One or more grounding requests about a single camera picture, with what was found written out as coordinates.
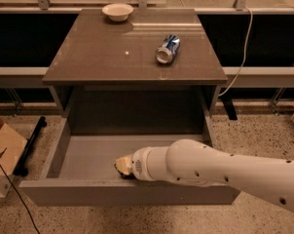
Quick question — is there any blue crushed soda can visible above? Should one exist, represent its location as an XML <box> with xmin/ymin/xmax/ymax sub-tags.
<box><xmin>156</xmin><ymin>34</ymin><xmax>180</xmax><ymax>64</ymax></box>

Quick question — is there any open grey top drawer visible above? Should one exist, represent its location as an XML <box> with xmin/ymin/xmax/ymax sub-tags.
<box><xmin>18</xmin><ymin>91</ymin><xmax>246</xmax><ymax>208</ymax></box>

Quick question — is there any cardboard box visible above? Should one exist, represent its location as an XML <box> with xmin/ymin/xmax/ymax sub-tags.
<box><xmin>0</xmin><ymin>117</ymin><xmax>27</xmax><ymax>199</ymax></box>

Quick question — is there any white ceramic bowl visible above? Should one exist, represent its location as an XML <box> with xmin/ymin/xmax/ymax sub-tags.
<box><xmin>102</xmin><ymin>3</ymin><xmax>133</xmax><ymax>22</ymax></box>

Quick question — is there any black cable on floor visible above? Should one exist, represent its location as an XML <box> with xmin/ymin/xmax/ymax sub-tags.
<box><xmin>0</xmin><ymin>150</ymin><xmax>43</xmax><ymax>234</ymax></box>

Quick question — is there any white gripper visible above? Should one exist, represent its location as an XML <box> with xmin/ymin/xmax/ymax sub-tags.
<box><xmin>116</xmin><ymin>147</ymin><xmax>154</xmax><ymax>181</ymax></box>

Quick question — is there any black bar on floor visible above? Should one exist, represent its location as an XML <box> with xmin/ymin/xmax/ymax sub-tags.
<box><xmin>14</xmin><ymin>116</ymin><xmax>47</xmax><ymax>176</ymax></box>

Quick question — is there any white hanging cable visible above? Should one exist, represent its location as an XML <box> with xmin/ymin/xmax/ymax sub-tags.
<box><xmin>217</xmin><ymin>7</ymin><xmax>254</xmax><ymax>98</ymax></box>

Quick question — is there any grey drawer cabinet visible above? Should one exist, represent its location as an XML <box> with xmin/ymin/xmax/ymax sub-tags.
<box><xmin>42</xmin><ymin>8</ymin><xmax>229</xmax><ymax>135</ymax></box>

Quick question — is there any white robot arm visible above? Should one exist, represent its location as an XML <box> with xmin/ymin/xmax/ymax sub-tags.
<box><xmin>115</xmin><ymin>139</ymin><xmax>294</xmax><ymax>213</ymax></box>

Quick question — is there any black table leg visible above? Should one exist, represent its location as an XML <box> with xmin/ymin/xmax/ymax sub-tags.
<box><xmin>220</xmin><ymin>92</ymin><xmax>238</xmax><ymax>121</ymax></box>

